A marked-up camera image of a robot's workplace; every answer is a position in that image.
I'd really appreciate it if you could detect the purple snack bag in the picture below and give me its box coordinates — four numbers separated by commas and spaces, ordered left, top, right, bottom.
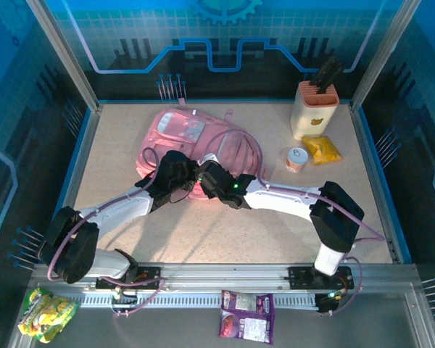
218, 289, 276, 345

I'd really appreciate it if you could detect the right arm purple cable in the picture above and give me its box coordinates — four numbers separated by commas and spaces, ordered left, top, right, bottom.
202, 129, 387, 317

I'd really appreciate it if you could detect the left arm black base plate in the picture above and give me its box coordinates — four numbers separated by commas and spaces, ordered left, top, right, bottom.
95, 266, 161, 291

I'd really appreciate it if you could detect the aluminium front rail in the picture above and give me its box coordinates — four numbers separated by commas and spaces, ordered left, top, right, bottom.
28, 262, 421, 295

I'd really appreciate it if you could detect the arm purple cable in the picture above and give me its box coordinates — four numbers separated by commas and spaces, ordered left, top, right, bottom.
202, 129, 387, 317
46, 146, 167, 320

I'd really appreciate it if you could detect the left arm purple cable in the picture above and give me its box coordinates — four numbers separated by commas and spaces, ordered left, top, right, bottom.
46, 146, 167, 320

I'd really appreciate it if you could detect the peach-labelled tin can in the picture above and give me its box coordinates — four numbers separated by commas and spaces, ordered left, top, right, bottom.
285, 146, 309, 174

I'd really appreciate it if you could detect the white slotted cable duct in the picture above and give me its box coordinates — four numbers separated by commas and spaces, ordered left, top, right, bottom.
72, 292, 318, 310

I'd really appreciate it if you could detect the cream knife block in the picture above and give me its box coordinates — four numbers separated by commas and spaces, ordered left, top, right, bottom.
289, 80, 340, 141

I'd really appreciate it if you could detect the yellow snack pouch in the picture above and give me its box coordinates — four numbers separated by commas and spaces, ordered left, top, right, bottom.
301, 135, 344, 166

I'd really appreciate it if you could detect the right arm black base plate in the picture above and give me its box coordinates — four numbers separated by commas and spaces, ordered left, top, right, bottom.
288, 265, 355, 291

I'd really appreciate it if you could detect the aluminium frame post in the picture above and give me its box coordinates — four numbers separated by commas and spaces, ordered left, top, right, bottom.
349, 0, 422, 112
24, 0, 103, 114

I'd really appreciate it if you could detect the pink backpack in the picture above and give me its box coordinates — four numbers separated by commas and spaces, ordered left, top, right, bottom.
136, 97, 264, 200

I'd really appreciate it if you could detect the green yellow snack bag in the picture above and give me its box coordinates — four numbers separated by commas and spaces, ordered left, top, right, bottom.
17, 288, 81, 344

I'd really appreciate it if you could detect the black-handled knife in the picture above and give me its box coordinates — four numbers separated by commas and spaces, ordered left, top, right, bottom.
317, 65, 344, 94
309, 56, 339, 90

